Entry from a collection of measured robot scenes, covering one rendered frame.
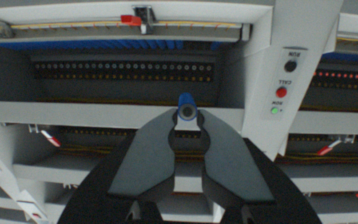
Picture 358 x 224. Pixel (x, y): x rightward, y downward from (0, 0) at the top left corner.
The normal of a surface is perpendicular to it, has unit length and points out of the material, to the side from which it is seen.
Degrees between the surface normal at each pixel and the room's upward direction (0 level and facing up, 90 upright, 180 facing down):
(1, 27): 90
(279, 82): 90
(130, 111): 107
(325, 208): 163
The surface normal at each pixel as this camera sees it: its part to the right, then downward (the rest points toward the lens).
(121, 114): -0.02, 0.18
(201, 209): 0.03, -0.98
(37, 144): 1.00, 0.04
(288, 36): -0.03, 0.46
